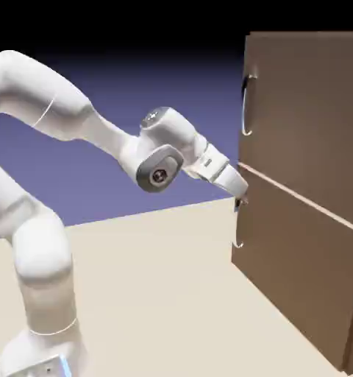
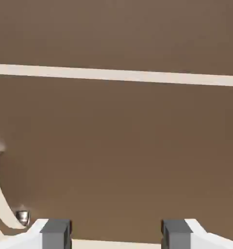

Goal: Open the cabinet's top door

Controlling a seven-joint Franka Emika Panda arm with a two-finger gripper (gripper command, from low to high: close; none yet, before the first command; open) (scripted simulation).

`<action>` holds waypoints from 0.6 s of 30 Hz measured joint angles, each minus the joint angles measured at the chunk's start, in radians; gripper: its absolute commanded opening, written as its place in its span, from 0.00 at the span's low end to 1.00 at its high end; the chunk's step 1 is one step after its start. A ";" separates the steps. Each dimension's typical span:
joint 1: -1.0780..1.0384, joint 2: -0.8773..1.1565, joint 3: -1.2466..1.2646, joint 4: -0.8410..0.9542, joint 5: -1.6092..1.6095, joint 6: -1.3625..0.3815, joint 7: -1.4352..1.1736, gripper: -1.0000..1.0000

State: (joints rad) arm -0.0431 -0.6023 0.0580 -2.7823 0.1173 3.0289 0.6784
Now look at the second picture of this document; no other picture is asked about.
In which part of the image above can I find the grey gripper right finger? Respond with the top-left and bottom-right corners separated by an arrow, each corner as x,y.
160,218 -> 233,249

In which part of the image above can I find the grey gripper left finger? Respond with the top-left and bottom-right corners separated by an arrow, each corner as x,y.
0,218 -> 73,249

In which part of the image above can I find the brown wooden cabinet door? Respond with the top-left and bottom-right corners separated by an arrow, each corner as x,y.
0,73 -> 233,245
0,0 -> 233,76

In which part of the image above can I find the cream framed wooden cabinet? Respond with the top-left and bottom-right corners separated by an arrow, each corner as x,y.
0,0 -> 233,249

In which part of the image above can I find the curved silver metal handle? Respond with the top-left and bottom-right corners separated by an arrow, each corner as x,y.
0,137 -> 32,237

